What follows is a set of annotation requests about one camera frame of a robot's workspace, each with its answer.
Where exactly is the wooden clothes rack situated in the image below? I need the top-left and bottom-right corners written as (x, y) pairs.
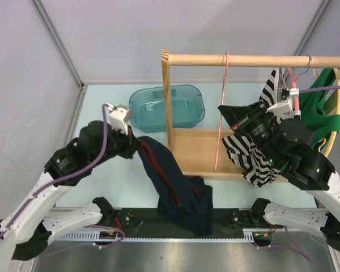
top-left (161, 49), bottom-right (340, 181)

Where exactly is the thick pink hanger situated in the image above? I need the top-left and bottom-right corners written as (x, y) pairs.
top-left (287, 55), bottom-right (312, 119)

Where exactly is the yellow hanger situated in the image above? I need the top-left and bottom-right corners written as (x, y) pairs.
top-left (312, 68), bottom-right (340, 157)

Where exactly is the green tank top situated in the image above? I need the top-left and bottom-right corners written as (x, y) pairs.
top-left (299, 67), bottom-right (340, 151)

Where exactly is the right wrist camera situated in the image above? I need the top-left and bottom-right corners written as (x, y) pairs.
top-left (267, 87), bottom-right (301, 119)

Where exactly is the navy tank top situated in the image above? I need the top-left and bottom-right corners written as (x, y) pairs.
top-left (138, 136), bottom-right (214, 237)

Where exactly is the teal plastic basin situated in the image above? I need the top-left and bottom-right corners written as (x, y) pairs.
top-left (129, 84), bottom-right (206, 133)

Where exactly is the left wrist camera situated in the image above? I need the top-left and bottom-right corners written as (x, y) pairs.
top-left (107, 104), bottom-right (132, 135)

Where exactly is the purple cable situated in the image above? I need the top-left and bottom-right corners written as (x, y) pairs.
top-left (254, 86), bottom-right (340, 263)
top-left (0, 103), bottom-right (125, 256)

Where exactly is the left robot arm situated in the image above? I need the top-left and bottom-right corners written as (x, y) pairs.
top-left (0, 121), bottom-right (139, 262)

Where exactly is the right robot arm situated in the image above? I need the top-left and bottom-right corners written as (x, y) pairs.
top-left (218, 101), bottom-right (340, 252)

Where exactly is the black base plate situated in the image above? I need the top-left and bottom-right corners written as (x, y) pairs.
top-left (82, 208), bottom-right (273, 246)

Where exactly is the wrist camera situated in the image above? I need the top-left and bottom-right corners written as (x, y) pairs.
top-left (267, 87), bottom-right (301, 119)
top-left (107, 104), bottom-right (132, 135)

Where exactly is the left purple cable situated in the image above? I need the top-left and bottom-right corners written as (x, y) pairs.
top-left (0, 103), bottom-right (125, 256)

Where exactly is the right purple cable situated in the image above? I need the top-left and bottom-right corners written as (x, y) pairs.
top-left (254, 86), bottom-right (340, 263)

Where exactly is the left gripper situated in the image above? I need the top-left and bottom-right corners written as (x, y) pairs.
top-left (90, 122), bottom-right (142, 168)

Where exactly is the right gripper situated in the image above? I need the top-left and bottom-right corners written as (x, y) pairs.
top-left (217, 99), bottom-right (280, 166)

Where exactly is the thin pink wire hanger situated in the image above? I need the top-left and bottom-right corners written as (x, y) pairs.
top-left (214, 51), bottom-right (230, 172)

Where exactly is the white cable duct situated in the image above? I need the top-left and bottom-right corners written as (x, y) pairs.
top-left (56, 230), bottom-right (254, 243)

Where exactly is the striped black white top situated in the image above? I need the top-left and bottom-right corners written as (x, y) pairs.
top-left (222, 68), bottom-right (284, 187)

